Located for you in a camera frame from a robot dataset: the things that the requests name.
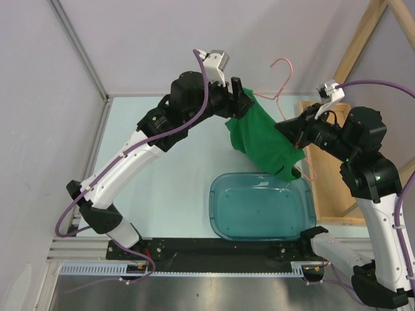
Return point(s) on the aluminium frame post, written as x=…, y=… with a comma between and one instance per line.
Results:
x=76, y=43

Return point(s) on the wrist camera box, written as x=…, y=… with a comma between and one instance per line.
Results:
x=215, y=63
x=330, y=94

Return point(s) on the pink wire hanger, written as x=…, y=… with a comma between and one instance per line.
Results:
x=312, y=173

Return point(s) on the green tank top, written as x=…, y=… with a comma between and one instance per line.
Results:
x=255, y=136

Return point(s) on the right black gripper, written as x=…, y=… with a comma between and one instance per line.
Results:
x=298, y=129

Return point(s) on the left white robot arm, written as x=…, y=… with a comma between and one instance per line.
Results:
x=190, y=101

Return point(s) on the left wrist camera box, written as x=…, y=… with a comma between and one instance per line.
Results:
x=215, y=63

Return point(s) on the teal transparent plastic bin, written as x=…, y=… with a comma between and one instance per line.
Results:
x=253, y=206

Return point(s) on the white slotted cable duct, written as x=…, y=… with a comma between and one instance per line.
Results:
x=294, y=269

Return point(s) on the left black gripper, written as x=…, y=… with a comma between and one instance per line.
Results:
x=235, y=104

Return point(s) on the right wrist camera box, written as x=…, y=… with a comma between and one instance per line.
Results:
x=330, y=94

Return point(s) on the wooden clothes rack frame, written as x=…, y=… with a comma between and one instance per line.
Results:
x=382, y=47

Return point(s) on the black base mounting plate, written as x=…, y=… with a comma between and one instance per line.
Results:
x=204, y=254

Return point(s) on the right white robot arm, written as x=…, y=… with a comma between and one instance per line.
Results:
x=373, y=180

